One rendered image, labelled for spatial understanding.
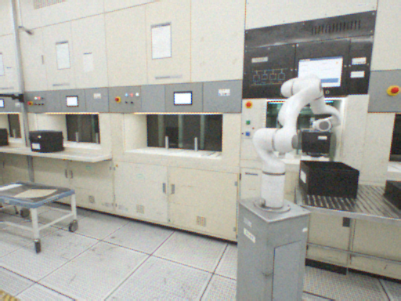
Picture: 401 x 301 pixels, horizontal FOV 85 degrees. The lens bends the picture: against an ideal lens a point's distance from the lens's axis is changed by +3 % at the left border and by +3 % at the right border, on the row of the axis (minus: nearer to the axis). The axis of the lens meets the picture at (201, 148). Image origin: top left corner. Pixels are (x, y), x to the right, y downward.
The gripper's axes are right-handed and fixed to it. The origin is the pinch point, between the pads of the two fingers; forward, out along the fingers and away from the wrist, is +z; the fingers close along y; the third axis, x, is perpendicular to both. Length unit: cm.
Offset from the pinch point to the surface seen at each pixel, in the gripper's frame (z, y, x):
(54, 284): -108, -178, -119
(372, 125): -14.7, 32.0, -0.2
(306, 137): 5.4, -7.7, -11.9
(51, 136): -28, -289, -20
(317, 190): -57, -4, -39
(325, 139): 5.2, 6.6, -12.6
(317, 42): -14, -7, 60
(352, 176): -54, 14, -29
